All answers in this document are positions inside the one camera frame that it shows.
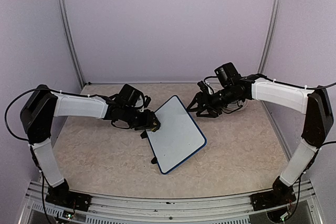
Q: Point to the left aluminium frame post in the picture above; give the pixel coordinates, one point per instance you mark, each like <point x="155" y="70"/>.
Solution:
<point x="70" y="43"/>

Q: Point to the blue-framed whiteboard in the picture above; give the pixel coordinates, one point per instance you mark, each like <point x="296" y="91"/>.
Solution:
<point x="178" y="137"/>

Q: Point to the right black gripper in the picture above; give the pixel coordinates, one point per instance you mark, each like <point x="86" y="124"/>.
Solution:
<point x="211" y="108"/>

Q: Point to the back aluminium table rail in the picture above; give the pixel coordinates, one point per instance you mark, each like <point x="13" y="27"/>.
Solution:
<point x="137" y="82"/>

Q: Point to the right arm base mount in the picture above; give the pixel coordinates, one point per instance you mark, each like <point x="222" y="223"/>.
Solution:
<point x="269" y="199"/>

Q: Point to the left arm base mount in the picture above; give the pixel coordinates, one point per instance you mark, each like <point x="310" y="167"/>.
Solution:
<point x="69" y="199"/>

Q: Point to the yellow whiteboard eraser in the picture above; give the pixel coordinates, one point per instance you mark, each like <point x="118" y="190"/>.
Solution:
<point x="155" y="125"/>

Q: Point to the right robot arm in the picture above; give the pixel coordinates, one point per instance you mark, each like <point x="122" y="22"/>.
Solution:
<point x="314" y="103"/>

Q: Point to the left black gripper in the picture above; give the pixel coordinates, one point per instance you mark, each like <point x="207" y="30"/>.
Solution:
<point x="149" y="116"/>

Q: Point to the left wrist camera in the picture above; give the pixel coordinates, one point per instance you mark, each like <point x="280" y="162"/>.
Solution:
<point x="132" y="97"/>

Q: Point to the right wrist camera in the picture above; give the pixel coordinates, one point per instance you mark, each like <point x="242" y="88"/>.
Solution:
<point x="226" y="74"/>

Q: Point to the right side table rail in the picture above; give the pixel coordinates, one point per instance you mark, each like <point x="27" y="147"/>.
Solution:
<point x="280" y="119"/>

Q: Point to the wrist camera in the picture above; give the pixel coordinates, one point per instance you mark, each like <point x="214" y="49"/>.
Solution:
<point x="132" y="97"/>
<point x="226" y="74"/>

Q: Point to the blue striped plate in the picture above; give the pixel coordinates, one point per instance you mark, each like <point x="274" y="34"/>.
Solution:
<point x="235" y="106"/>

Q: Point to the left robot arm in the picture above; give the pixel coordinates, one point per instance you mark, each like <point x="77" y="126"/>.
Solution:
<point x="37" y="116"/>

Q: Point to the aluminium frame post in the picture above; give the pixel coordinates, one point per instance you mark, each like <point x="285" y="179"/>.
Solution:
<point x="269" y="35"/>
<point x="70" y="43"/>

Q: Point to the right aluminium frame post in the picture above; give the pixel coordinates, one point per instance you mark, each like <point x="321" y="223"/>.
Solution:
<point x="269" y="35"/>

